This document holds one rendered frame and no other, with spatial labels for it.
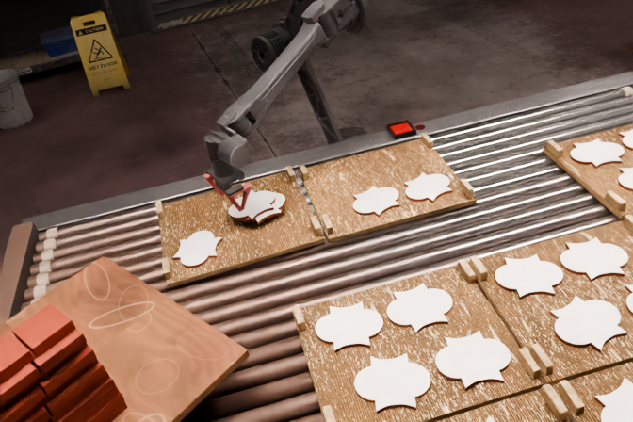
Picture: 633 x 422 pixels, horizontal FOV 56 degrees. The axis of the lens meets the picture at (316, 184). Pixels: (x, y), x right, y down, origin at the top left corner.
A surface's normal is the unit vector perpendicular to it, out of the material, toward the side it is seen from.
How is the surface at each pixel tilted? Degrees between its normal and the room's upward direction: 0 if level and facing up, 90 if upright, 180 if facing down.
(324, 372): 0
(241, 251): 0
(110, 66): 77
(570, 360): 0
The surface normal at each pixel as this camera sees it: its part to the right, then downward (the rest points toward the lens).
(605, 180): -0.13, -0.81
